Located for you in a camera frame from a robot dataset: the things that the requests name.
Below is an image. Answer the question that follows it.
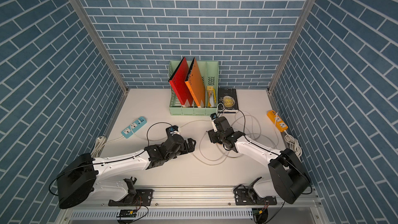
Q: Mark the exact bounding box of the coiled white cord right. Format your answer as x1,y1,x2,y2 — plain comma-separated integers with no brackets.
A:
284,133,303,158

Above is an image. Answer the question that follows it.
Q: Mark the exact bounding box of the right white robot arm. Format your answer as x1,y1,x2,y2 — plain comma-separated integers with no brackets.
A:
208,114,311,204

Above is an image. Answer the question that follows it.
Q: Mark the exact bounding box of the black book with gold moon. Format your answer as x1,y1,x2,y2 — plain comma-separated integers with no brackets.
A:
217,87,239,113

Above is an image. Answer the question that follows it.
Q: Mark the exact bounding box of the coiled white cord left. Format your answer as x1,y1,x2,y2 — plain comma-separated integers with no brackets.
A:
91,135,107,158

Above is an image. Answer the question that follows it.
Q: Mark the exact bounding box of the coiled white cord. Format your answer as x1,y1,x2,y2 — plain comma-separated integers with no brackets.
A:
91,135,107,158
284,133,303,158

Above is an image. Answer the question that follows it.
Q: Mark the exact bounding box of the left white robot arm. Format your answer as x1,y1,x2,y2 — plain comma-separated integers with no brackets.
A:
55,134,196,209

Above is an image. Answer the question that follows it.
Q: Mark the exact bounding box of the orange power strip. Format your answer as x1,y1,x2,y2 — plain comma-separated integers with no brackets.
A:
267,110,288,133

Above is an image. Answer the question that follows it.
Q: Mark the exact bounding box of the yellow packet in organizer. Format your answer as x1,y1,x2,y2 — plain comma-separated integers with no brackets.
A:
206,86,217,108

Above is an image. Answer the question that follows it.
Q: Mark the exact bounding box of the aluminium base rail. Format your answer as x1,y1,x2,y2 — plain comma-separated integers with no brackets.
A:
56,186,328,224

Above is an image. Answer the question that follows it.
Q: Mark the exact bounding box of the teal power strip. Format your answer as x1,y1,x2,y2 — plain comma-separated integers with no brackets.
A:
121,116,147,139

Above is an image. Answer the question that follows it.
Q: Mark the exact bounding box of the green file organizer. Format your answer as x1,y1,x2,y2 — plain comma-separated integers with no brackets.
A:
169,58,219,116

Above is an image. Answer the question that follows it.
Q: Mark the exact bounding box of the orange box folder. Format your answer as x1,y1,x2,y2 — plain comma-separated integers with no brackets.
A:
185,58,205,108

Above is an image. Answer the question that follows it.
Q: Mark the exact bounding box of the white charging cable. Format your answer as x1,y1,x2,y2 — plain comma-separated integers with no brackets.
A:
136,102,280,166

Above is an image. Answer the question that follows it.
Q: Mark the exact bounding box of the red box folder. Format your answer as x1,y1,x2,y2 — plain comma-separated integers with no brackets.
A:
169,57,193,107

